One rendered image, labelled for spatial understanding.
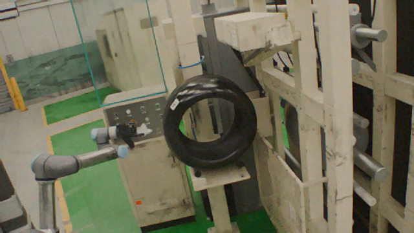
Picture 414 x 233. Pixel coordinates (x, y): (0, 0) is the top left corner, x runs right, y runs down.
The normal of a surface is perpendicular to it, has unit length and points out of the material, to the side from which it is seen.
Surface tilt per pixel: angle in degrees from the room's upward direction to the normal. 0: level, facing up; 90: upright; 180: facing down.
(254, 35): 90
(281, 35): 72
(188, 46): 90
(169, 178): 90
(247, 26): 90
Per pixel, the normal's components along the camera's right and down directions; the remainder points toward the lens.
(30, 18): 0.49, 0.22
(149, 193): 0.14, 0.32
